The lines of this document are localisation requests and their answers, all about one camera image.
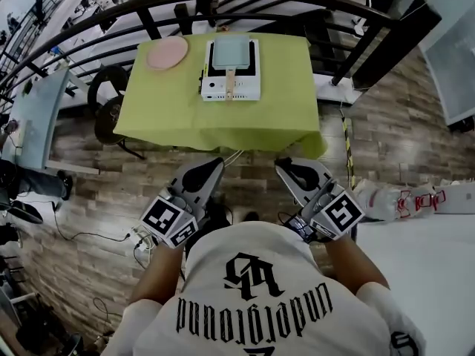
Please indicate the white table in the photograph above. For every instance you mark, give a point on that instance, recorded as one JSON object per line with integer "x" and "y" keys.
{"x": 419, "y": 284}

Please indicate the white railing base plate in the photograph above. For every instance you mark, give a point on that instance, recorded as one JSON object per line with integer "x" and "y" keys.
{"x": 339, "y": 91}

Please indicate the black round stool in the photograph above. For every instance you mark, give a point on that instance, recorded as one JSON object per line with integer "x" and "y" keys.
{"x": 107, "y": 102}

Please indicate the white power strip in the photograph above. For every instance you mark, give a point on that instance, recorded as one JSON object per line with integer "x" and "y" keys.
{"x": 143, "y": 241}

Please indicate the person's black trousers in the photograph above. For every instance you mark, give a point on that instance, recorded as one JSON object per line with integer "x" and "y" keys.
{"x": 219, "y": 213}

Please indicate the person's right forearm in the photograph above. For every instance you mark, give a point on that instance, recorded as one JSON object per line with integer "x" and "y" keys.
{"x": 356, "y": 262}

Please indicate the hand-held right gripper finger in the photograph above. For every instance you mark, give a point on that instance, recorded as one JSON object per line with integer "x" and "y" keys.
{"x": 291, "y": 187}
{"x": 319, "y": 171}

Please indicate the white induction stove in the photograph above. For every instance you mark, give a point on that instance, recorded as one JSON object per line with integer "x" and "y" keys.
{"x": 246, "y": 87}

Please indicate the table with green tablecloth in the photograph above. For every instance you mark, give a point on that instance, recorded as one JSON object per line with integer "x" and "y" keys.
{"x": 167, "y": 113}

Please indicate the white printed t-shirt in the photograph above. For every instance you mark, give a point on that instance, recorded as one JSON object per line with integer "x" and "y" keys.
{"x": 259, "y": 310}

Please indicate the white plastic bags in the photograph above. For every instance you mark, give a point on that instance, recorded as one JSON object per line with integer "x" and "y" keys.
{"x": 386, "y": 200}

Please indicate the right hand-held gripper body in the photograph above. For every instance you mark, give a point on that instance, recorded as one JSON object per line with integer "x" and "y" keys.
{"x": 343, "y": 215}

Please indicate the white panel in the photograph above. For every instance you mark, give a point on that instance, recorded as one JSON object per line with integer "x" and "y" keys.
{"x": 452, "y": 61}

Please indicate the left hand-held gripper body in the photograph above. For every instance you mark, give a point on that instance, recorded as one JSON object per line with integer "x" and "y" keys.
{"x": 165, "y": 221}

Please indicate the glass top desk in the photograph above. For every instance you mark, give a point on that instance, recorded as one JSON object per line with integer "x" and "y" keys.
{"x": 37, "y": 117}

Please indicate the person's left forearm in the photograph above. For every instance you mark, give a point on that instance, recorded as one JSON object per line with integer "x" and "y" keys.
{"x": 159, "y": 273}

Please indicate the pink round plate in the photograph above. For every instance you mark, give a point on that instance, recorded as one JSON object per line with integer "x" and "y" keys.
{"x": 167, "y": 53}

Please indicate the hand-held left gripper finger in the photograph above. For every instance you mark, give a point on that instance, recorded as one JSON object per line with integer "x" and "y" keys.
{"x": 193, "y": 166}
{"x": 215, "y": 182}

